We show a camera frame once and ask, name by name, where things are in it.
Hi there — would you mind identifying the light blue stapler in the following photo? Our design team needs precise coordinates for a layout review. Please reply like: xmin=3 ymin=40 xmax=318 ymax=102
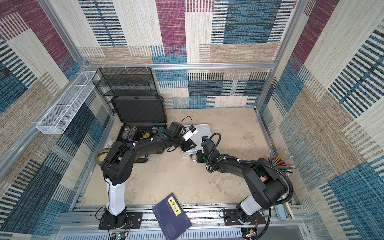
xmin=275 ymin=203 xmax=295 ymax=221

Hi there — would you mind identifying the small pink card packet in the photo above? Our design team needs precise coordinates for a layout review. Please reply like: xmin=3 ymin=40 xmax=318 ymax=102
xmin=104 ymin=139 xmax=116 ymax=149

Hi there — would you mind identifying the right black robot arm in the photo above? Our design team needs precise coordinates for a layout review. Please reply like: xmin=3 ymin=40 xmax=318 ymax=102
xmin=197 ymin=133 xmax=294 ymax=224

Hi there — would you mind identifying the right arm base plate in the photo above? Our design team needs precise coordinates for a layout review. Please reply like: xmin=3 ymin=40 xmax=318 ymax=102
xmin=219 ymin=209 xmax=266 ymax=226

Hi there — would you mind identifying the multicolour poker chip row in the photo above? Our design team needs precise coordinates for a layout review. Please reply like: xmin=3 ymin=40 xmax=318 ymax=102
xmin=122 ymin=126 xmax=138 ymax=142

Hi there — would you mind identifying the black wire shelf rack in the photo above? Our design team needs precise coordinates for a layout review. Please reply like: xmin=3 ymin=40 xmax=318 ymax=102
xmin=92 ymin=67 xmax=159 ymax=113

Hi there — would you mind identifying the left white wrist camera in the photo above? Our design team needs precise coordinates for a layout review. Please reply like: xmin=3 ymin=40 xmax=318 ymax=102
xmin=183 ymin=125 xmax=198 ymax=141

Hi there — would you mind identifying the small silver aluminium case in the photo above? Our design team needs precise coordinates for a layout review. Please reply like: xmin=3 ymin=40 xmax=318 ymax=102
xmin=182 ymin=124 xmax=212 ymax=162

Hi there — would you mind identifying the red pencil cup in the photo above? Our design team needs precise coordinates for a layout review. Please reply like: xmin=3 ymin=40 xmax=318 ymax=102
xmin=268 ymin=150 xmax=297 ymax=176

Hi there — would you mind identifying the dark blue book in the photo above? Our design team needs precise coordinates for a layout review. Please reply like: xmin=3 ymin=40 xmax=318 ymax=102
xmin=152 ymin=193 xmax=192 ymax=240

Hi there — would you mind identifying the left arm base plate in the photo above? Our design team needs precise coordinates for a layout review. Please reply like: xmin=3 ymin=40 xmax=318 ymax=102
xmin=98 ymin=212 xmax=143 ymax=230

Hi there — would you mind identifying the white mesh wall basket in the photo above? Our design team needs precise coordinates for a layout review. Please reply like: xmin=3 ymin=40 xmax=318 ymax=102
xmin=37 ymin=71 xmax=96 ymax=135

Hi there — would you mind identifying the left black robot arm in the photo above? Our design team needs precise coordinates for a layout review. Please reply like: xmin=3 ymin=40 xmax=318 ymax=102
xmin=101 ymin=122 xmax=198 ymax=223

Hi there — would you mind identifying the large black poker case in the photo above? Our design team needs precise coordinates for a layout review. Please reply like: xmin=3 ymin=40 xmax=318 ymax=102
xmin=112 ymin=96 xmax=168 ymax=145

